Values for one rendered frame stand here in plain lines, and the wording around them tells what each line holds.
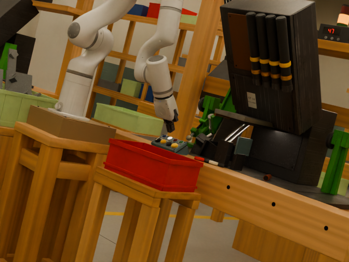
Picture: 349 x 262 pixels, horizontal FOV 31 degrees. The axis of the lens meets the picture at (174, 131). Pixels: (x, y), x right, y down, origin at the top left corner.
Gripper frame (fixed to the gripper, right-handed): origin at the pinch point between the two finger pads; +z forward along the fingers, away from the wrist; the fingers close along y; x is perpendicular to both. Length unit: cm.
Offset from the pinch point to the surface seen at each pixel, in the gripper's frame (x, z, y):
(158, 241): 16, 97, -52
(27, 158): -45, 4, -46
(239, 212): -10.5, 20.9, 43.0
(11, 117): -30, -1, -78
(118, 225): 66, 169, -169
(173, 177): -26.8, -0.1, 28.3
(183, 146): 3.1, 10.6, 2.2
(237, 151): 13.4, 12.8, 23.2
